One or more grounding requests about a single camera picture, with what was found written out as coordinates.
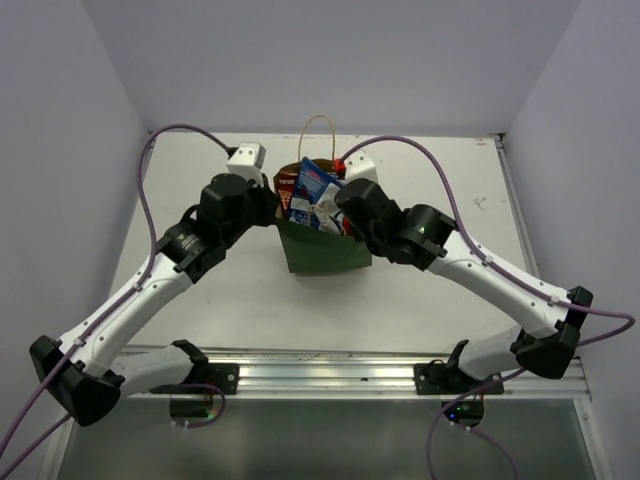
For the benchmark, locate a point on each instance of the green brown paper bag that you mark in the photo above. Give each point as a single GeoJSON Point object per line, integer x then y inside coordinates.
{"type": "Point", "coordinates": [311, 252]}

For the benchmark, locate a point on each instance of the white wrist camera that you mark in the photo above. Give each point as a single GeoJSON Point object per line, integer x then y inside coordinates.
{"type": "Point", "coordinates": [247, 162]}
{"type": "Point", "coordinates": [359, 165]}

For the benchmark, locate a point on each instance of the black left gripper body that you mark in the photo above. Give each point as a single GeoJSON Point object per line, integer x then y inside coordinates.
{"type": "Point", "coordinates": [270, 198]}

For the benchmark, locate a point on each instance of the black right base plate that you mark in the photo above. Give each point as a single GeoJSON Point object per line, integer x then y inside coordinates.
{"type": "Point", "coordinates": [435, 378]}

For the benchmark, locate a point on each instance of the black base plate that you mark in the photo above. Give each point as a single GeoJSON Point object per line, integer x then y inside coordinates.
{"type": "Point", "coordinates": [225, 376]}
{"type": "Point", "coordinates": [435, 378]}

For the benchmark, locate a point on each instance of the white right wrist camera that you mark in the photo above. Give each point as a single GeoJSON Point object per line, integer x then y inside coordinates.
{"type": "Point", "coordinates": [359, 165]}

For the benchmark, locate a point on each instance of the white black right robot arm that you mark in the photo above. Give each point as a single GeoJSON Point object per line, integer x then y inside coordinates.
{"type": "Point", "coordinates": [548, 318]}

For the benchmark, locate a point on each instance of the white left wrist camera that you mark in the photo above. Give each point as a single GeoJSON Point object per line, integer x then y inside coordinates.
{"type": "Point", "coordinates": [247, 162]}

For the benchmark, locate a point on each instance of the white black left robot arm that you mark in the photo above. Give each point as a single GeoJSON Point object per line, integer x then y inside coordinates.
{"type": "Point", "coordinates": [83, 369]}

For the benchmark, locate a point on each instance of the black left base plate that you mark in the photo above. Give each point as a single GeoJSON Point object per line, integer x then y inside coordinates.
{"type": "Point", "coordinates": [225, 376]}

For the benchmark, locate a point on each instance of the orange red Doritos bag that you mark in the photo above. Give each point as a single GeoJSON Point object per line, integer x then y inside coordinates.
{"type": "Point", "coordinates": [285, 180]}

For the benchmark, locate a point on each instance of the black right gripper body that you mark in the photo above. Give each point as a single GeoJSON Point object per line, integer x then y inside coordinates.
{"type": "Point", "coordinates": [347, 198]}

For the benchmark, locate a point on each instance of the blue snack bag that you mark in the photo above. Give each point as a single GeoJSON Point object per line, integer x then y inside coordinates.
{"type": "Point", "coordinates": [313, 200]}

